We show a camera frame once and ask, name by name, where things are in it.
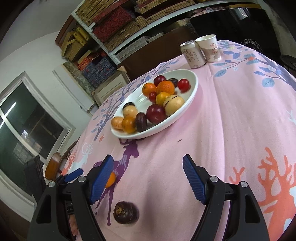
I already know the orange fruit bottom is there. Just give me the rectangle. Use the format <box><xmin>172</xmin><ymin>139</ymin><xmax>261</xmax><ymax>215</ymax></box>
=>
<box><xmin>105</xmin><ymin>172</ymin><xmax>116</xmax><ymax>188</ymax></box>

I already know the dark brown mangosteen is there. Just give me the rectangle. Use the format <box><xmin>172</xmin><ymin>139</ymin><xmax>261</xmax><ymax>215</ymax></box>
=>
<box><xmin>113</xmin><ymin>201</ymin><xmax>139</xmax><ymax>225</ymax></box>

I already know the tan potato-like fruit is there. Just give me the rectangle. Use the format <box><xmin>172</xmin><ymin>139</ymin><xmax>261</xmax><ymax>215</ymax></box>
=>
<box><xmin>111</xmin><ymin>116</ymin><xmax>124</xmax><ymax>131</ymax></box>

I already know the beige fruit small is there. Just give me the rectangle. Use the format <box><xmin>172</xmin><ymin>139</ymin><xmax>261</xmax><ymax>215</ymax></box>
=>
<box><xmin>122</xmin><ymin>105</ymin><xmax>138</xmax><ymax>118</ymax></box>

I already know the dark purple mangosteen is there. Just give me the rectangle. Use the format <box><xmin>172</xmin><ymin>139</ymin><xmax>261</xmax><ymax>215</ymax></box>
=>
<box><xmin>135</xmin><ymin>113</ymin><xmax>147</xmax><ymax>133</ymax></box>

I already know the beige round fruit large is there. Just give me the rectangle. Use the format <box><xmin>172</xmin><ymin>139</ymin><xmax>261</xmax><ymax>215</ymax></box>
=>
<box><xmin>163</xmin><ymin>94</ymin><xmax>185</xmax><ymax>116</ymax></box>

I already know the wooden chair top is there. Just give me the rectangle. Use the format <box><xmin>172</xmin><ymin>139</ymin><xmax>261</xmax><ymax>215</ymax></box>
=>
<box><xmin>45</xmin><ymin>152</ymin><xmax>62</xmax><ymax>180</ymax></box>

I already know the dark framed window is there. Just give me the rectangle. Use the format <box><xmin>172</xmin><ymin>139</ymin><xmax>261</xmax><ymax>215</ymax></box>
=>
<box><xmin>1</xmin><ymin>72</ymin><xmax>75</xmax><ymax>201</ymax></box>

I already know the framed picture leaning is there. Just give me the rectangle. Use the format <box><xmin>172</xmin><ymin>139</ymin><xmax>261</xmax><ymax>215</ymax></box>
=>
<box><xmin>92</xmin><ymin>70</ymin><xmax>130</xmax><ymax>106</ymax></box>

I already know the pink printed tablecloth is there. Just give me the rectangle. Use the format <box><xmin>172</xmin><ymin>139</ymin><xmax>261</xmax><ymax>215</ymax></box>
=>
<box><xmin>62</xmin><ymin>40</ymin><xmax>295</xmax><ymax>240</ymax></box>

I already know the dark half fruit behind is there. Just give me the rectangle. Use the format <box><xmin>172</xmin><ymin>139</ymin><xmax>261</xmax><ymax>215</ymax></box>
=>
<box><xmin>122</xmin><ymin>102</ymin><xmax>135</xmax><ymax>110</ymax></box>

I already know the white oval plate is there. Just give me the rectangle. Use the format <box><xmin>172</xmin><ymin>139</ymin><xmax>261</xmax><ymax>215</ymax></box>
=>
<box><xmin>111</xmin><ymin>69</ymin><xmax>199</xmax><ymax>140</ymax></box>

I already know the blue patterned boxes stack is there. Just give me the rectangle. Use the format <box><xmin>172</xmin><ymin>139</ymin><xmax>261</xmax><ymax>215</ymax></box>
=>
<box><xmin>82</xmin><ymin>57</ymin><xmax>116</xmax><ymax>88</ymax></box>

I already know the red plum front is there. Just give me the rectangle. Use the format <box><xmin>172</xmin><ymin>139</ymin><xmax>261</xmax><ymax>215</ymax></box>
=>
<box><xmin>146</xmin><ymin>104</ymin><xmax>166</xmax><ymax>124</ymax></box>

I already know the orange mandarin left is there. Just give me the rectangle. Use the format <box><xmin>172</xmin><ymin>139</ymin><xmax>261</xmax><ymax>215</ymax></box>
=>
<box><xmin>142</xmin><ymin>82</ymin><xmax>156</xmax><ymax>97</ymax></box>

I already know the yellow orange small fruit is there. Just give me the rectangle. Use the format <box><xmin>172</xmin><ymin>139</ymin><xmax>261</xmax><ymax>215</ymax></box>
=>
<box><xmin>156</xmin><ymin>91</ymin><xmax>170</xmax><ymax>106</ymax></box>

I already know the dark red plum back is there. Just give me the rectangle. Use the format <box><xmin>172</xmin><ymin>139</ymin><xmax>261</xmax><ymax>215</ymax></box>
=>
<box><xmin>154</xmin><ymin>75</ymin><xmax>166</xmax><ymax>86</ymax></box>

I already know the orange mandarin large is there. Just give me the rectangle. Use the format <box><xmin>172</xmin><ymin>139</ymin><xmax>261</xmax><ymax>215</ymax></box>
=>
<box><xmin>156</xmin><ymin>80</ymin><xmax>175</xmax><ymax>95</ymax></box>

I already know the dark brown fruit back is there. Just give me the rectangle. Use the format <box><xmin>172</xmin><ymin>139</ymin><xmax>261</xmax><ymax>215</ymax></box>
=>
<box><xmin>168</xmin><ymin>78</ymin><xmax>178</xmax><ymax>88</ymax></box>

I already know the small red cherry tomato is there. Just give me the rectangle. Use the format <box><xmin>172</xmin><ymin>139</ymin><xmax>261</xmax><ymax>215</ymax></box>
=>
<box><xmin>178</xmin><ymin>78</ymin><xmax>190</xmax><ymax>92</ymax></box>

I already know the metal storage shelf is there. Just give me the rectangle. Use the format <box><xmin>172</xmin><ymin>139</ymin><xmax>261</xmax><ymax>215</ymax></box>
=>
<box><xmin>55</xmin><ymin>0</ymin><xmax>258</xmax><ymax>67</ymax></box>

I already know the dark wooden chair back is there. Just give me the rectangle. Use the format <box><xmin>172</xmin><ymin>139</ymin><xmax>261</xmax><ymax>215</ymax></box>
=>
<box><xmin>119</xmin><ymin>25</ymin><xmax>198</xmax><ymax>80</ymax></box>

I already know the pink drink can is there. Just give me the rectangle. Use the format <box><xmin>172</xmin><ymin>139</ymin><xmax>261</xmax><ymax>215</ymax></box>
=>
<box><xmin>180</xmin><ymin>40</ymin><xmax>206</xmax><ymax>69</ymax></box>

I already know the white paper cup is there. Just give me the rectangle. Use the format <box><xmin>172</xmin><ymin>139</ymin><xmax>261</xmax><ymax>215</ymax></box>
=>
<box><xmin>195</xmin><ymin>34</ymin><xmax>221</xmax><ymax>63</ymax></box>

